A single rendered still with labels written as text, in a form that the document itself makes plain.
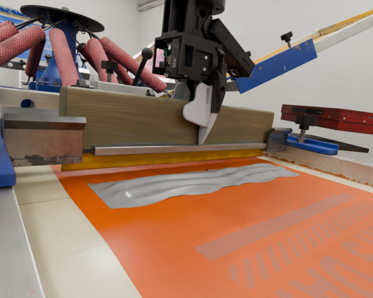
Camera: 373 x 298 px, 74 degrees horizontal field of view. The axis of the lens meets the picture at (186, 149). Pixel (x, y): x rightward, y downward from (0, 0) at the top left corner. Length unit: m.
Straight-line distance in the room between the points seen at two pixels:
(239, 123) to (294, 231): 0.26
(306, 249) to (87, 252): 0.17
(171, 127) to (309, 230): 0.22
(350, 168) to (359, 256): 0.31
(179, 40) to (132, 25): 4.71
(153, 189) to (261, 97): 2.53
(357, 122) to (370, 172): 0.72
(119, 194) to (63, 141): 0.08
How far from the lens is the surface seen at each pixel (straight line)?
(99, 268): 0.18
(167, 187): 0.30
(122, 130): 0.33
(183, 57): 0.35
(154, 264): 0.18
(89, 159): 0.33
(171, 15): 0.38
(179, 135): 0.38
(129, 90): 0.64
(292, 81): 2.62
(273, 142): 0.55
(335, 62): 2.50
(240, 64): 0.43
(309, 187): 0.43
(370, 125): 1.30
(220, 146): 0.42
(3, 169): 0.21
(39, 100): 0.53
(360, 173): 0.55
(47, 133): 0.29
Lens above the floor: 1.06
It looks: 11 degrees down
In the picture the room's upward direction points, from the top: 7 degrees clockwise
